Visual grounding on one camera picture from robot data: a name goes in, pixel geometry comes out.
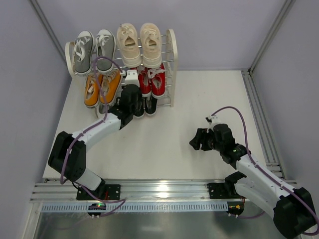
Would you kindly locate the aluminium right corner post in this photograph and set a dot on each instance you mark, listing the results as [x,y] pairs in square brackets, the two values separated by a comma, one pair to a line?
[276,25]

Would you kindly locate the aluminium corner post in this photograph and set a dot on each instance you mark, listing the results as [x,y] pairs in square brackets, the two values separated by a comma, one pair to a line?
[276,25]
[45,23]

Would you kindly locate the left controller board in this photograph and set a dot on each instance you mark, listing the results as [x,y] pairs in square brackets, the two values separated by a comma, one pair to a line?
[95,210]

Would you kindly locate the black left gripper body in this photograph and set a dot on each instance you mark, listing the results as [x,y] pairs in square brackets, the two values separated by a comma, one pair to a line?
[136,105]

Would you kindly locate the aluminium left corner post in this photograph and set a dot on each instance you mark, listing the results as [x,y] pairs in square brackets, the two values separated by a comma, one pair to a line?
[45,23]

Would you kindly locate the black canvas sneaker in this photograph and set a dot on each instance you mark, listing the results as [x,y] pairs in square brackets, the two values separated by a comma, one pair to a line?
[150,105]
[139,112]

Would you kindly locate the grey canvas sneaker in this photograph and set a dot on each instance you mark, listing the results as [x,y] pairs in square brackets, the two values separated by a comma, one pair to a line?
[83,50]
[105,47]

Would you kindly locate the aluminium front rail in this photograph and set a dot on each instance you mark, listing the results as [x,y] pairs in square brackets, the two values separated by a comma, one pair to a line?
[132,190]

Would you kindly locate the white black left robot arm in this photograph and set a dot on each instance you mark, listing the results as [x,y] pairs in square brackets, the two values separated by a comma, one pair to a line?
[68,155]

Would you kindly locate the red canvas sneaker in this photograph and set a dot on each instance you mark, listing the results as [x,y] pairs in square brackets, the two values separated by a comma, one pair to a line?
[157,80]
[144,81]

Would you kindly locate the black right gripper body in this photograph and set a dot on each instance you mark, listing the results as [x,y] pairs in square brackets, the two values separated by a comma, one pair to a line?
[204,140]

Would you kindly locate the aluminium rail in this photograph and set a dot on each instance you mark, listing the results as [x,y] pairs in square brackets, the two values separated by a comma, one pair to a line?
[132,190]
[269,149]

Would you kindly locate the cream metal shoe shelf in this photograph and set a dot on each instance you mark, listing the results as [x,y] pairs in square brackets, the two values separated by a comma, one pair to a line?
[169,59]

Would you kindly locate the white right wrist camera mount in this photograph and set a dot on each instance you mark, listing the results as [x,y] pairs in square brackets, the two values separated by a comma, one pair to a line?
[212,120]

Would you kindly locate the grey slotted cable duct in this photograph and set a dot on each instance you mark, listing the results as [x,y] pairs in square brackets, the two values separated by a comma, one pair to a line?
[139,207]

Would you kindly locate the aluminium right side rail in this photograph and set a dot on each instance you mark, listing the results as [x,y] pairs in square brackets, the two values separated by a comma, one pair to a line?
[269,149]

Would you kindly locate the orange canvas sneaker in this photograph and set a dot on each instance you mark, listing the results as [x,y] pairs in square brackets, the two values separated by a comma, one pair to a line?
[92,93]
[110,85]

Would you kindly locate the beige lace sneaker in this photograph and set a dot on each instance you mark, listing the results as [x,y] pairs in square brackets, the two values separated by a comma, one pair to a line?
[150,38]
[127,39]

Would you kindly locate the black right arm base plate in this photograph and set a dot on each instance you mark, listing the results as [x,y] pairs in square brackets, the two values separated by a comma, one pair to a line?
[224,190]

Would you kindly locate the white sneaker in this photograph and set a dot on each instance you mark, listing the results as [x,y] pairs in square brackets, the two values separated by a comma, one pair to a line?
[100,111]

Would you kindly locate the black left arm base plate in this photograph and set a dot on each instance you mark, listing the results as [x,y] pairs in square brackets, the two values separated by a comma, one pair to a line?
[113,191]

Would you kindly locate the right controller board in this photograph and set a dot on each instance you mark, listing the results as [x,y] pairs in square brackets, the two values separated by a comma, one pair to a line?
[235,208]

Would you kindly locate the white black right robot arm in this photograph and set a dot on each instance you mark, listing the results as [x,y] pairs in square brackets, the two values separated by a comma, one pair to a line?
[291,209]

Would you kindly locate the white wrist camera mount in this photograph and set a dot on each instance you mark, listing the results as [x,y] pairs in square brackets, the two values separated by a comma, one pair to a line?
[131,78]
[212,120]

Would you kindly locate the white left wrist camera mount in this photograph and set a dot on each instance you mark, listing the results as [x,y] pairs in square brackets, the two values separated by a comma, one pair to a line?
[131,78]

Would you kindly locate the controller board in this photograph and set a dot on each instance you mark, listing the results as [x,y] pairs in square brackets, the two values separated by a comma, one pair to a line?
[235,208]
[95,210]

